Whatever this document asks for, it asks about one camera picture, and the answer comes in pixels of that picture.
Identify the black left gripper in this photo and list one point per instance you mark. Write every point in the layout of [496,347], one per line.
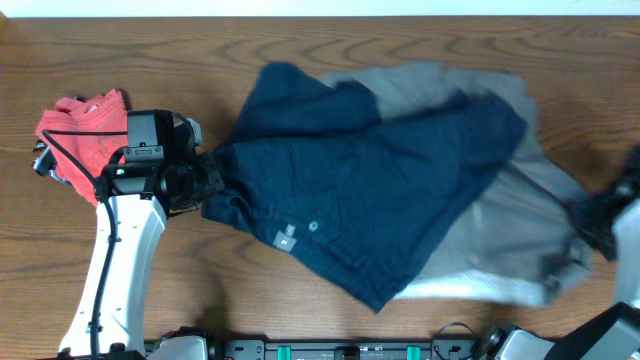
[214,178]

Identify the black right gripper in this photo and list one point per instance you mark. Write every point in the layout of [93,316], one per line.
[587,216]

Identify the grey shorts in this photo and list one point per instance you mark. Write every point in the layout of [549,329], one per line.
[515,244]

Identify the navy blue shorts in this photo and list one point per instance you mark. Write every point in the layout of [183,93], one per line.
[315,171]

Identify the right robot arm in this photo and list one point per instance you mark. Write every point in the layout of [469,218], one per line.
[613,334]

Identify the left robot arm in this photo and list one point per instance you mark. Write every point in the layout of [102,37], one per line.
[158,174]

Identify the red folded t-shirt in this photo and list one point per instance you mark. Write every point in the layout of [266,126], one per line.
[90,130]

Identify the black patterned folded garment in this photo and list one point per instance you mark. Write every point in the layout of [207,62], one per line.
[45,163]

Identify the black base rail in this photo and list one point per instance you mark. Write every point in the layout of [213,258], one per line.
[443,345]

